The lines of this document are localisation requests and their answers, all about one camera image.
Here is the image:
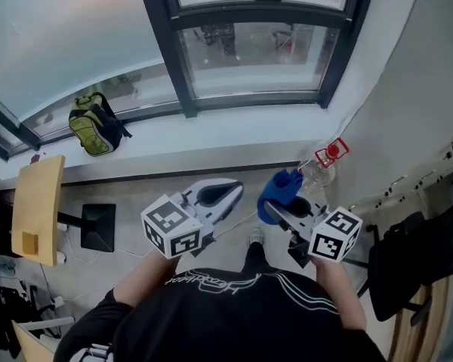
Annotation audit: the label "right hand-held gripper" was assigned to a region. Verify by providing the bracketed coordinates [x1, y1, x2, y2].
[264, 197, 363, 268]

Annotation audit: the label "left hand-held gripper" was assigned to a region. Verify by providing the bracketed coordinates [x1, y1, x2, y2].
[140, 178, 245, 259]

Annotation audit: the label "blue cloth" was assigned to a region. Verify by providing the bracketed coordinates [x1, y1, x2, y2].
[256, 168, 305, 225]

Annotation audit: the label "clear window glass pane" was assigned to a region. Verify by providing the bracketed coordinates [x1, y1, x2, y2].
[177, 23, 341, 98]

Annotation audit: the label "person's left forearm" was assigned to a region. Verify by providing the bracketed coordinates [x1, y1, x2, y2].
[112, 253, 180, 318]

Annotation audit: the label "person's right forearm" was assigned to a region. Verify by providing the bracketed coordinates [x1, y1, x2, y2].
[311, 256, 367, 331]

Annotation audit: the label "clear bag with red print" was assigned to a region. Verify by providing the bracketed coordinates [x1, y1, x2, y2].
[297, 137, 350, 195]

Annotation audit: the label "white windowsill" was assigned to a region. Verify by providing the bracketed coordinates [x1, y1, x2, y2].
[0, 103, 348, 188]

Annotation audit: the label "person's black trousers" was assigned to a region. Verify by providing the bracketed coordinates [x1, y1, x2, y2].
[243, 239, 271, 275]

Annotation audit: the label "black office chair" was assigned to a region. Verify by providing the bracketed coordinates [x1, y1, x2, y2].
[356, 179, 453, 324]

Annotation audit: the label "person's black printed t-shirt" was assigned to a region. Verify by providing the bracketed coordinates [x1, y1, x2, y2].
[54, 265, 386, 362]

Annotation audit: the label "green and black backpack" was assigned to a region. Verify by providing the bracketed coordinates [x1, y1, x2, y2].
[68, 91, 133, 158]

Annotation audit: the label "white cable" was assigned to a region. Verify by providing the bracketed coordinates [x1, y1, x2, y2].
[60, 209, 258, 267]

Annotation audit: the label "black table pedestal base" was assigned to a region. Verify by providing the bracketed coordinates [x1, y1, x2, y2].
[56, 203, 117, 253]

